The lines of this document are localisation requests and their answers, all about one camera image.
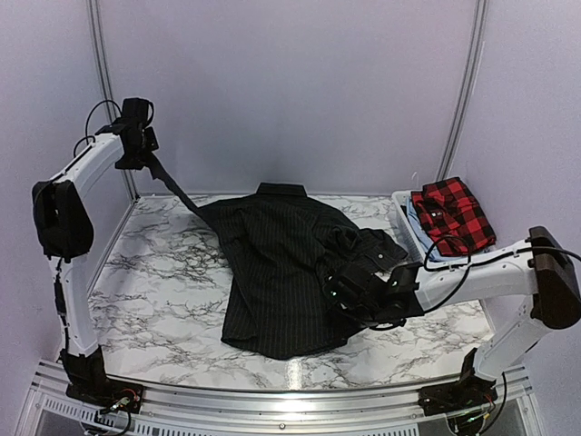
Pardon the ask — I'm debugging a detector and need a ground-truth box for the red black plaid shirt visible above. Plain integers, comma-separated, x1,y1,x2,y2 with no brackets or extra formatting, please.
409,177,497,260

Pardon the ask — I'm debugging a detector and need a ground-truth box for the black pinstriped long sleeve shirt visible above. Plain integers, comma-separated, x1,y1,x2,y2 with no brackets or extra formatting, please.
146,155,408,360

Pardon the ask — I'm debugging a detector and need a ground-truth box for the right aluminium frame post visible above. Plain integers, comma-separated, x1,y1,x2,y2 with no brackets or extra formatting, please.
433,0,489,181

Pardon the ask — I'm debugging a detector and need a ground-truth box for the white plastic laundry basket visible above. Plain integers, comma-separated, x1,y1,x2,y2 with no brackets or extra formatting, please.
391,190,496,310

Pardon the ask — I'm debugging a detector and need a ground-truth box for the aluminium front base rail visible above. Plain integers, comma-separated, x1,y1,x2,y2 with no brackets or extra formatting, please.
13,361,541,436

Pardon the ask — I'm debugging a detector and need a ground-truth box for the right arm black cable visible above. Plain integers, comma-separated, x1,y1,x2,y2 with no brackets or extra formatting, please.
421,235,581,319

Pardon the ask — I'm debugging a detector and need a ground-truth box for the light blue shirt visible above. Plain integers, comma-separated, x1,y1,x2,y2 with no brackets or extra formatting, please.
406,197,445,263

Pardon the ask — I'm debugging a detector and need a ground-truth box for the aluminium frame post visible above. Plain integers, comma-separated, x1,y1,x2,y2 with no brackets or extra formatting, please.
433,0,489,181
86,0,138,199

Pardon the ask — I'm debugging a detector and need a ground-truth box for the left aluminium frame post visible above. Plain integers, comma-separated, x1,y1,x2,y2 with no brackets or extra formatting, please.
86,0,138,199

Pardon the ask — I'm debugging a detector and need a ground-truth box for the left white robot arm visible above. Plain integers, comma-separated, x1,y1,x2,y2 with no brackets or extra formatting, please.
32,97,158,411

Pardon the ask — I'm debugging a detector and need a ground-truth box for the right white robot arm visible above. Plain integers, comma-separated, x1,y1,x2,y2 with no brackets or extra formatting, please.
322,226,580,415

